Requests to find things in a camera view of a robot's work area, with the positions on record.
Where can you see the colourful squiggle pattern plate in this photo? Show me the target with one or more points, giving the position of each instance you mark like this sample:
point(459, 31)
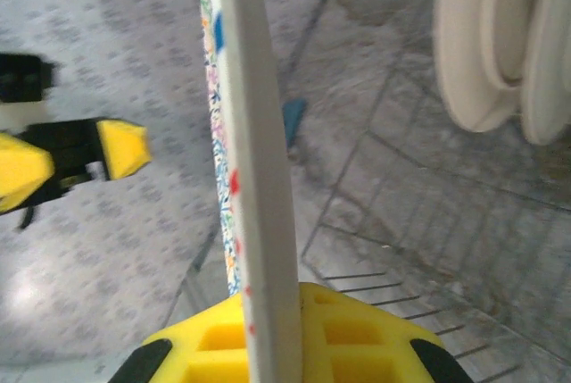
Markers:
point(254, 133)

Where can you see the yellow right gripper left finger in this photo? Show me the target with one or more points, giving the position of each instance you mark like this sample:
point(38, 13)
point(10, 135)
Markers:
point(214, 347)

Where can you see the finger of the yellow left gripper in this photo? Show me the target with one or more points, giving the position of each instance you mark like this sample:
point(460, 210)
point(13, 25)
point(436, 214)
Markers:
point(125, 148)
point(22, 169)

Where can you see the white blue plaid plate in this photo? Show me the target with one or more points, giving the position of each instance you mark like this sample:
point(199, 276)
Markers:
point(459, 44)

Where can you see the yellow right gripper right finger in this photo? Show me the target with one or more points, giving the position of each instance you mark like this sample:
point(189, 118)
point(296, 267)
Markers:
point(357, 347)

